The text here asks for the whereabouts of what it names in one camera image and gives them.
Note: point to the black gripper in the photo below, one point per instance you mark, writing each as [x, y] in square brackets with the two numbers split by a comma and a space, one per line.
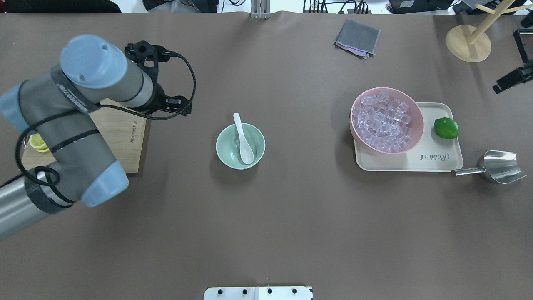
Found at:
[157, 101]

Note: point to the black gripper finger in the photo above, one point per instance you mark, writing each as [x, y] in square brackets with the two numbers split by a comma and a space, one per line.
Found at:
[520, 75]

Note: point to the white ceramic spoon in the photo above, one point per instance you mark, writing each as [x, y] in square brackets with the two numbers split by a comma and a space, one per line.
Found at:
[245, 151]

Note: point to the clear ice cubes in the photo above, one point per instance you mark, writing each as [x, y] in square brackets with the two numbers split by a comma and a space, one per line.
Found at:
[383, 122]

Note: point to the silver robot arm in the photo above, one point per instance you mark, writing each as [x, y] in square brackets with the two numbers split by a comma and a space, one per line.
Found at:
[61, 154]

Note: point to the mint green bowl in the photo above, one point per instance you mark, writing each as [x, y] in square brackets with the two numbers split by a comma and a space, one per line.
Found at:
[227, 146]

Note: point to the stainless steel ice scoop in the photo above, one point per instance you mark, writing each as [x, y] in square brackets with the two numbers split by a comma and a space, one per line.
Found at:
[495, 166]

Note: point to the pink bowl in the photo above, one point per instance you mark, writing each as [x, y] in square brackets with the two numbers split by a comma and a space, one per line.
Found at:
[417, 123]

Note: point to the black tray at edge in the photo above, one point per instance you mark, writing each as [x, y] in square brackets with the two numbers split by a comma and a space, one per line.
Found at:
[524, 42]

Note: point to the wooden cutting board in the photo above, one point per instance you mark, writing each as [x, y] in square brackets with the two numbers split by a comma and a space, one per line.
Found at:
[123, 132]

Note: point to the wooden cup tree stand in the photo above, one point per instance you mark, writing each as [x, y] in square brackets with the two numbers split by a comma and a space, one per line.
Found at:
[471, 44]

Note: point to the green lime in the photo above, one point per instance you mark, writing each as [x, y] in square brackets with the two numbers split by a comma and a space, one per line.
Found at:
[446, 128]

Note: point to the beige serving tray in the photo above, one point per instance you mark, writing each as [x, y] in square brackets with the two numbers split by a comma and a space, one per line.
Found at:
[432, 154]

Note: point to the bottom lemon slice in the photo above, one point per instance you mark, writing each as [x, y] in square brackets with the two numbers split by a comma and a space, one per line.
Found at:
[46, 150]

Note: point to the grey folded cloth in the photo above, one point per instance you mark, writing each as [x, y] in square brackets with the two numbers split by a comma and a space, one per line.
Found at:
[357, 38]

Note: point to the aluminium frame post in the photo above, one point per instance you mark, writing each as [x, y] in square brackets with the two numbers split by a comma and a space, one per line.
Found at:
[260, 9]

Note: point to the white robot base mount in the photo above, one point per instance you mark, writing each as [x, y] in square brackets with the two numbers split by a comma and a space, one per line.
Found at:
[276, 292]

